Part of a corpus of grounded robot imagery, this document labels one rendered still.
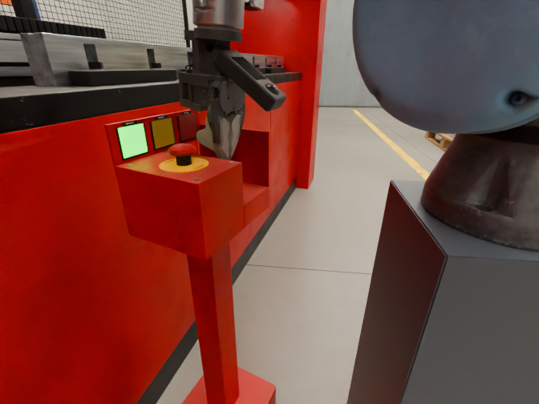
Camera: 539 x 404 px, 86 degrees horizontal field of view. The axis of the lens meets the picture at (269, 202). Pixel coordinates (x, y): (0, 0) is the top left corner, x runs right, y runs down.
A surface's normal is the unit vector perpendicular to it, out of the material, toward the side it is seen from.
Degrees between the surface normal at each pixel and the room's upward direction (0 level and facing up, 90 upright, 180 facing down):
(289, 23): 90
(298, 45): 90
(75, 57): 90
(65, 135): 90
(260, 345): 0
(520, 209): 72
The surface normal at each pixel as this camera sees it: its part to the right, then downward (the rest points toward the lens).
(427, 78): -0.82, 0.34
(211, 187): 0.89, 0.20
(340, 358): 0.00, -0.90
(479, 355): -0.11, 0.42
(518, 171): -0.59, 0.04
